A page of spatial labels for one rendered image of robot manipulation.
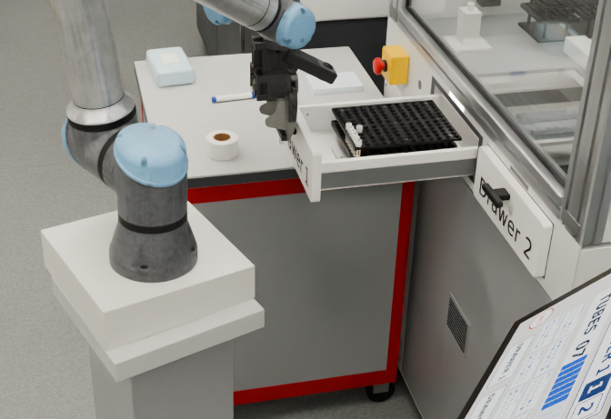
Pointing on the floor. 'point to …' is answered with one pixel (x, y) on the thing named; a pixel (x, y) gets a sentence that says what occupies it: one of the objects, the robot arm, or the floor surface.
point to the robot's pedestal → (169, 366)
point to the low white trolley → (294, 237)
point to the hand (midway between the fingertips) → (288, 129)
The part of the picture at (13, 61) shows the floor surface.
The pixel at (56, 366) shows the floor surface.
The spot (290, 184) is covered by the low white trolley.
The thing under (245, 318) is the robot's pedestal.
